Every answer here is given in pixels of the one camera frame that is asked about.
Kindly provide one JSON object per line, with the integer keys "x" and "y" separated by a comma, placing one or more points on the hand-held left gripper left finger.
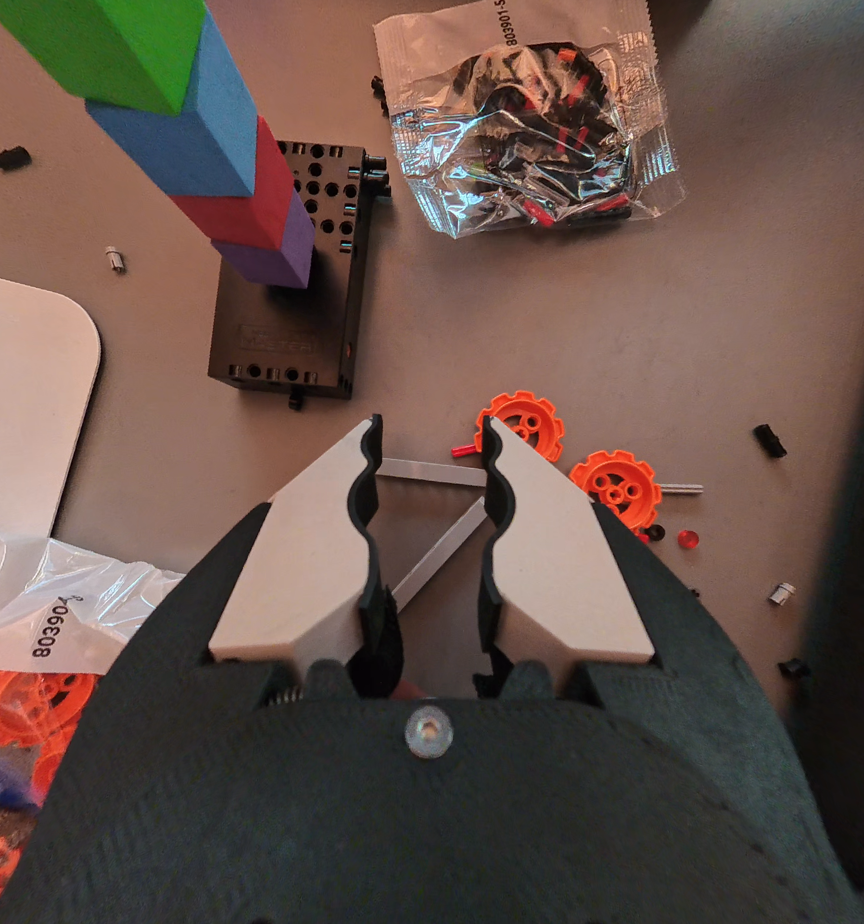
{"x": 295, "y": 577}

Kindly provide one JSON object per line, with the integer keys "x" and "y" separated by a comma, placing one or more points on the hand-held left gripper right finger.
{"x": 569, "y": 577}

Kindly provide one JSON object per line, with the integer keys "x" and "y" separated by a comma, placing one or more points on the orange plastic gear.
{"x": 616, "y": 487}
{"x": 529, "y": 419}

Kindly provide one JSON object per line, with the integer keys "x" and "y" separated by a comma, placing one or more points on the black perforated plastic box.
{"x": 280, "y": 332}

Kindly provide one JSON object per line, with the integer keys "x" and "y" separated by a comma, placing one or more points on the purple foam block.
{"x": 280, "y": 252}

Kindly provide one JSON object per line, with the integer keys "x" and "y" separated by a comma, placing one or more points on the red foam block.
{"x": 259, "y": 202}

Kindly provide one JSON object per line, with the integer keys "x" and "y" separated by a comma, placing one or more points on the shiny bag of black parts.
{"x": 533, "y": 144}

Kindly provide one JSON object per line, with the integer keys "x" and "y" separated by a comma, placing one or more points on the blue foam block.
{"x": 208, "y": 137}

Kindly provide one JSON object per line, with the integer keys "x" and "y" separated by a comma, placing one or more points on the green foam block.
{"x": 114, "y": 50}

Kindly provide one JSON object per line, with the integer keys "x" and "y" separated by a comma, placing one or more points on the grey desk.
{"x": 547, "y": 325}

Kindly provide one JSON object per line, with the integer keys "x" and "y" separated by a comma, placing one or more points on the red round stud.
{"x": 688, "y": 539}

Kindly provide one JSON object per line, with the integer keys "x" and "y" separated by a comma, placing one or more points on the long grey beam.
{"x": 439, "y": 552}
{"x": 432, "y": 472}

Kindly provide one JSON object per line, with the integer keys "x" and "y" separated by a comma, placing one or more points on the thin grey axle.
{"x": 679, "y": 488}

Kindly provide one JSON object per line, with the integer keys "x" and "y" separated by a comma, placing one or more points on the small red pin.
{"x": 466, "y": 451}

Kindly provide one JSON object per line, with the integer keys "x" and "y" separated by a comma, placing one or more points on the small grey bushing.
{"x": 115, "y": 260}
{"x": 782, "y": 593}

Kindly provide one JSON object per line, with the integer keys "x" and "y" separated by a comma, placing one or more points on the crinkled bag of orange gears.
{"x": 57, "y": 606}

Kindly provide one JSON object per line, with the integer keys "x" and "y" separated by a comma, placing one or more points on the small black connector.
{"x": 794, "y": 668}

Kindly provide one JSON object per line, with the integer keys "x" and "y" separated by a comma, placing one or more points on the black long pin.
{"x": 770, "y": 442}

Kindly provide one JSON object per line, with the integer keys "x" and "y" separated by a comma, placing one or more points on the dark perforated panel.
{"x": 858, "y": 577}

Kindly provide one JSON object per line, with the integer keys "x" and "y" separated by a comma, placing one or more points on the white rounded stand base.
{"x": 21, "y": 404}

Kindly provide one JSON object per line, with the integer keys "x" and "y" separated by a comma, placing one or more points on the small black pin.
{"x": 10, "y": 159}

